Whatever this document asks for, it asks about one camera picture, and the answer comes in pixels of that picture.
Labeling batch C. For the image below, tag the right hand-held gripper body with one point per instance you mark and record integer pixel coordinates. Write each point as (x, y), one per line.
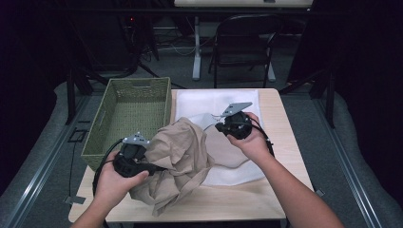
(237, 125)

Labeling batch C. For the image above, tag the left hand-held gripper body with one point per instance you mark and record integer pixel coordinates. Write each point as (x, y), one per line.
(126, 164)

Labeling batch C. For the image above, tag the beige garment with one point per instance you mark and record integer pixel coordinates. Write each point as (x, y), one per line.
(177, 152)

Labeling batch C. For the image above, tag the white mesh laundry bag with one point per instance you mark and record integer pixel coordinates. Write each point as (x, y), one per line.
(196, 103)

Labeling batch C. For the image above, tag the green woven basket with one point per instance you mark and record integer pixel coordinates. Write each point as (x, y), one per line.
(136, 110)

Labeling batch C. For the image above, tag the person's right hand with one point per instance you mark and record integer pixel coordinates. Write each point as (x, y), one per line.
(256, 144)

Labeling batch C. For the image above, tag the person's left hand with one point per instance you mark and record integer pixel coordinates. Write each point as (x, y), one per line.
(111, 186)

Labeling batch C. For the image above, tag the black floor socket plate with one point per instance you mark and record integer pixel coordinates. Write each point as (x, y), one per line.
(77, 135)

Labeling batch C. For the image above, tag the grey tape piece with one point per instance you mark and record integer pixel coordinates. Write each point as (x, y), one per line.
(320, 192)
(75, 199)

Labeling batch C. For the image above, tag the white background desk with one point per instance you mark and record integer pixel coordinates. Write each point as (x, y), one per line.
(196, 63)

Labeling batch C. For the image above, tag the black folding chair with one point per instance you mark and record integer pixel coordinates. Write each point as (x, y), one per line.
(240, 41)

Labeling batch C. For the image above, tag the black metal stand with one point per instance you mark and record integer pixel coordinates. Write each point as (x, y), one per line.
(330, 101)
(70, 95)

